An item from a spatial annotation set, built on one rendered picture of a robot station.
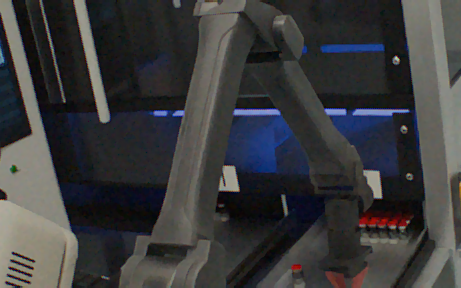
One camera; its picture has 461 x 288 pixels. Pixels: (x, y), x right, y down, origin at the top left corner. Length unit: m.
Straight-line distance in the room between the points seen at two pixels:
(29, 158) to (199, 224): 1.12
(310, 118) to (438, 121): 0.41
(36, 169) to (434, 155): 0.97
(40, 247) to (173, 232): 0.16
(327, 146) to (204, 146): 0.39
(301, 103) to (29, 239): 0.49
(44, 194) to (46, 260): 1.12
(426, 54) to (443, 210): 0.33
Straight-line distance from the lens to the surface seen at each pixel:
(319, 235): 1.83
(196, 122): 0.98
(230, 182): 1.85
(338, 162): 1.35
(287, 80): 1.17
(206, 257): 0.92
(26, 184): 2.02
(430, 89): 1.57
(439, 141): 1.60
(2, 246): 0.89
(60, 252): 0.96
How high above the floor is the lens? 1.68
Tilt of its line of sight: 21 degrees down
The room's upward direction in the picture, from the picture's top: 10 degrees counter-clockwise
